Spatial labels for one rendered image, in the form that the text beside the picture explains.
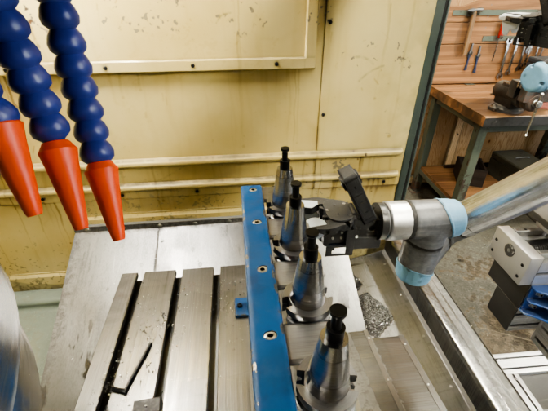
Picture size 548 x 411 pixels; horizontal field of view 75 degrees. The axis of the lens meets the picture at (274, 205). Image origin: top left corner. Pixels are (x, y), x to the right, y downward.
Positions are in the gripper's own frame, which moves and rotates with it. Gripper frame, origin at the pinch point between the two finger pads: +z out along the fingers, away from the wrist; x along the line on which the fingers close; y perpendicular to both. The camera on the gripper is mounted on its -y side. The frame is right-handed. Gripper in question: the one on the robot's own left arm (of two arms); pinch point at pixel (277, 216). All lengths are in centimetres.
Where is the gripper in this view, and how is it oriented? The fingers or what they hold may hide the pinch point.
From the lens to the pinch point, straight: 64.6
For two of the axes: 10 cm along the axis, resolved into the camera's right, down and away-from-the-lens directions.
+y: -0.2, 8.5, 5.3
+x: -1.1, -5.3, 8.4
